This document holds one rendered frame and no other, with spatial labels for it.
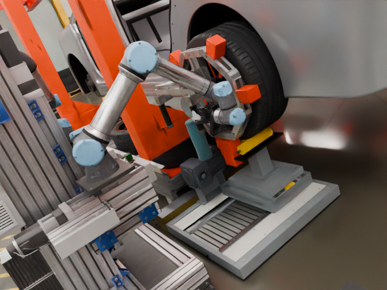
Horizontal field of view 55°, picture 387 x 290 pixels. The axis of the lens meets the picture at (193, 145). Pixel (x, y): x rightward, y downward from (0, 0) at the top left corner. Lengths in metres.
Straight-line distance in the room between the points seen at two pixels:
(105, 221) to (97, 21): 1.26
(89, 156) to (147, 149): 1.03
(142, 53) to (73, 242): 0.78
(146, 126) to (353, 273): 1.45
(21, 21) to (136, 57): 2.90
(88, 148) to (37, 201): 0.44
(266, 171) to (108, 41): 1.26
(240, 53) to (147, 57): 0.63
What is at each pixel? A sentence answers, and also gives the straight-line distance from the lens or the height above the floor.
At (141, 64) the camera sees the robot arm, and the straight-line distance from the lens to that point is 1.45.
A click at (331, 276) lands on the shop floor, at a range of 1.97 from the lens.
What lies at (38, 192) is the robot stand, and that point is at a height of 0.85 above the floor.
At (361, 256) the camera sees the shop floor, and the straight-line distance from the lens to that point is 2.04.
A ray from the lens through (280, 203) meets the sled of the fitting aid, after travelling 2.31.
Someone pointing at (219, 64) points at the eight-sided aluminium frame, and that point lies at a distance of 1.94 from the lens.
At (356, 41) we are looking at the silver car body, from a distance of 1.67.
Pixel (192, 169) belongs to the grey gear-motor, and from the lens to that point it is 2.45.
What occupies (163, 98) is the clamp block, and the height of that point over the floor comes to 0.92.
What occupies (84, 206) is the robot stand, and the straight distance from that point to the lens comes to 1.67.
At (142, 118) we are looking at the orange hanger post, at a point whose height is 0.80.
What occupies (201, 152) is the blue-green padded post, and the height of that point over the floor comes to 0.54.
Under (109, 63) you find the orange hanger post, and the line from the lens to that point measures 2.38.
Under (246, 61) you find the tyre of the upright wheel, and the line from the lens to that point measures 1.94.
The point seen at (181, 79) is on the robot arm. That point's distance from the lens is 1.66.
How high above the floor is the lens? 1.36
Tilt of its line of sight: 20 degrees down
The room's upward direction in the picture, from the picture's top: 22 degrees counter-clockwise
